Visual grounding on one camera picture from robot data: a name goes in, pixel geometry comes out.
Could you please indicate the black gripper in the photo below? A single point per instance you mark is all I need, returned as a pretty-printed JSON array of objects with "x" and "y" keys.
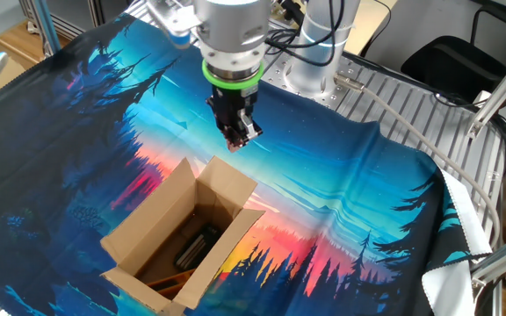
[{"x": 231, "y": 103}]

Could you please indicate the brown cardboard box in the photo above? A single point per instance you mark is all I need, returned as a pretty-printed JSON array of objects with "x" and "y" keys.
[{"x": 147, "y": 237}]

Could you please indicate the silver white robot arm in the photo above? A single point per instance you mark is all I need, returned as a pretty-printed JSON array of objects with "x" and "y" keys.
[{"x": 235, "y": 26}]

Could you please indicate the forest sunset print cloth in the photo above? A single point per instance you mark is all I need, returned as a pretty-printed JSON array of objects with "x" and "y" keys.
[{"x": 323, "y": 175}]

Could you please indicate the black grey ribbed block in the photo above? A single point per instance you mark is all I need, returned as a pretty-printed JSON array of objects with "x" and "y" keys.
[{"x": 193, "y": 250}]

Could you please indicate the yellow plastic tool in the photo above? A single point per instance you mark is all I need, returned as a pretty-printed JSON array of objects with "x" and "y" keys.
[{"x": 169, "y": 278}]

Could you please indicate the black office chair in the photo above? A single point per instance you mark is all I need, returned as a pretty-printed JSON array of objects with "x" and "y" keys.
[{"x": 455, "y": 66}]

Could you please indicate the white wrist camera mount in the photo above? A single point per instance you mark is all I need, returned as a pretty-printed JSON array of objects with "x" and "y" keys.
[{"x": 171, "y": 22}]

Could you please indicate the aluminium frame rails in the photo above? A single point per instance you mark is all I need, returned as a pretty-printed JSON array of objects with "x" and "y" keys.
[{"x": 44, "y": 26}]

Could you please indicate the aluminium frame strut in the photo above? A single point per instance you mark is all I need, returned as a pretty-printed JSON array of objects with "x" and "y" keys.
[
  {"x": 499, "y": 92},
  {"x": 499, "y": 259}
]

